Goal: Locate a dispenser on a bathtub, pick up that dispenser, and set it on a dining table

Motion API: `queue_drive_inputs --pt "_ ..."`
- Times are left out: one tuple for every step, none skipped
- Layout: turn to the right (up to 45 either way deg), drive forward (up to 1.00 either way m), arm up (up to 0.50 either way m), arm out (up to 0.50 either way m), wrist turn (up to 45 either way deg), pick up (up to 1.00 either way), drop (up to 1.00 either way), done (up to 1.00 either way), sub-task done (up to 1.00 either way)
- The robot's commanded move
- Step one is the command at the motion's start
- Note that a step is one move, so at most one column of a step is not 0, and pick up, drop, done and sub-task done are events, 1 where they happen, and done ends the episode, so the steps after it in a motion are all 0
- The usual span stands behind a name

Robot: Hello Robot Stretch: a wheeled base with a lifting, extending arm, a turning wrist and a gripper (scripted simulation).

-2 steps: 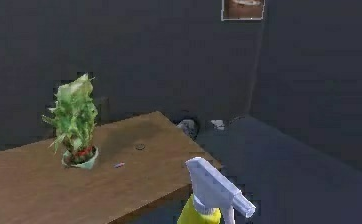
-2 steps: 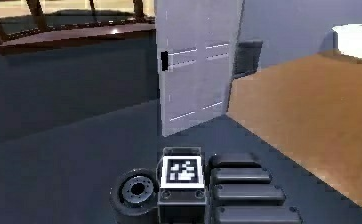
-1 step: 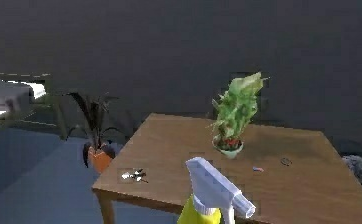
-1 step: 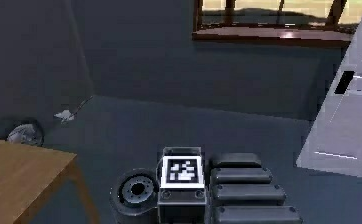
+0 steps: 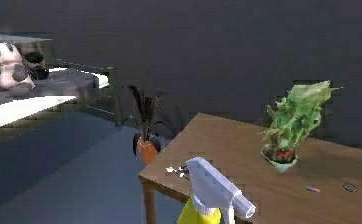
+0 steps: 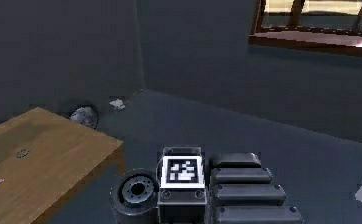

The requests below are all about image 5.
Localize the black round pot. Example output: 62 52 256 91
30 65 50 81

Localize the green plant in white pot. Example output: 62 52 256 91
259 80 339 174

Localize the dark plant in orange pot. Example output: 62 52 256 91
122 85 169 165

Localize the white black panda toy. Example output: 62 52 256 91
0 42 36 91

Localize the black round bowl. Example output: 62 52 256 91
24 51 45 66

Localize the small white black object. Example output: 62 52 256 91
165 165 191 180

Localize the brown wooden dining table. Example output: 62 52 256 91
137 112 362 224

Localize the yellow spray bottle white nozzle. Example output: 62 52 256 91
177 156 257 224

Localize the grey white bed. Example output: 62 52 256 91
0 68 110 134

